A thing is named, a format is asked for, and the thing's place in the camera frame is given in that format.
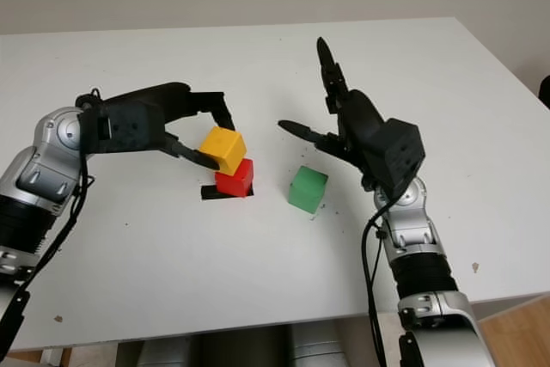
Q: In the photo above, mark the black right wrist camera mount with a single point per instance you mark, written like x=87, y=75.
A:
x=399, y=152

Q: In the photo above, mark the white table leg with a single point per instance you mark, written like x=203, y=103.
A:
x=53, y=358
x=389, y=337

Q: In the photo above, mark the black tape strip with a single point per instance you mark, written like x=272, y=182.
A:
x=208, y=193

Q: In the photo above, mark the silver robot leg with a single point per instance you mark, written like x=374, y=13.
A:
x=315, y=347
x=165, y=354

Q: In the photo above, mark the green cube block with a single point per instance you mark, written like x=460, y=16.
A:
x=307, y=191

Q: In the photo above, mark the silver right robot leg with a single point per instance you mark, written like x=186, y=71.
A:
x=315, y=347

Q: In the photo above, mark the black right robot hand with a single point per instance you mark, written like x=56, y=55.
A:
x=358, y=126

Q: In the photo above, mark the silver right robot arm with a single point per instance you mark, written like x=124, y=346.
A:
x=429, y=281

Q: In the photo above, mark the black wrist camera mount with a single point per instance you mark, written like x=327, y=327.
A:
x=399, y=152
x=126, y=128

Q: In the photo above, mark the red cube block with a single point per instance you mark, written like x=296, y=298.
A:
x=234, y=180

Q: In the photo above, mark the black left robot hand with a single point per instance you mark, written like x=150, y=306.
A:
x=172, y=102

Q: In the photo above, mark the silver left robot leg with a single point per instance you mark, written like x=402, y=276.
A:
x=165, y=354

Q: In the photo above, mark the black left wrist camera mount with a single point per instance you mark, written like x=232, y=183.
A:
x=126, y=128

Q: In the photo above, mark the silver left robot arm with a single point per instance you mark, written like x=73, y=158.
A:
x=38, y=178

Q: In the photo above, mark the yellow cube block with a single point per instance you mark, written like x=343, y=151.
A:
x=223, y=148

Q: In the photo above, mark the dark background object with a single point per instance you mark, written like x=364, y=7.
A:
x=545, y=92

